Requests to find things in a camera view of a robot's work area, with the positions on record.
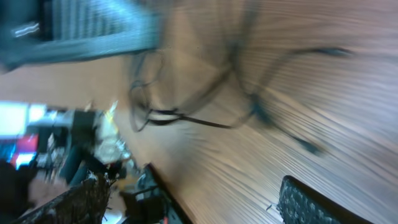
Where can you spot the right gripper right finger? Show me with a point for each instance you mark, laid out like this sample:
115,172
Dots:
300,204

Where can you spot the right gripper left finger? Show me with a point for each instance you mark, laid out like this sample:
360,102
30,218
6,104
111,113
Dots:
84,203

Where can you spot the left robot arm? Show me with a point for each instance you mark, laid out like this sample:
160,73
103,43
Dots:
55,31

